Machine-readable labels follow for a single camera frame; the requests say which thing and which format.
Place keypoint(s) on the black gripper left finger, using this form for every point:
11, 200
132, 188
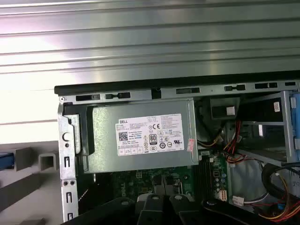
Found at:
150, 211

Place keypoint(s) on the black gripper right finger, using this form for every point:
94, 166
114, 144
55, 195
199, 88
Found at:
185, 211

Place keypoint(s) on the green motherboard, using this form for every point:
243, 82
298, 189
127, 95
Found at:
131, 182

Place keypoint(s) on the black RAM slot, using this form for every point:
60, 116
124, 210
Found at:
200, 178
207, 178
204, 178
210, 178

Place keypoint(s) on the white board power socket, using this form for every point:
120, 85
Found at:
223, 195

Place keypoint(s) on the grey power supply unit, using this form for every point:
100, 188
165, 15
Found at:
105, 140

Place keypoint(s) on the black open PC case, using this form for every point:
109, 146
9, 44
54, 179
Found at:
68, 150

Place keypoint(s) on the silver optical drive cage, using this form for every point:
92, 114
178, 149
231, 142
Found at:
287, 122

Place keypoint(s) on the grey parts rack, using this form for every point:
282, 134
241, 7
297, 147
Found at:
23, 159

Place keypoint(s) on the blue drive cage latch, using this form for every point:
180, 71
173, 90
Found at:
295, 122

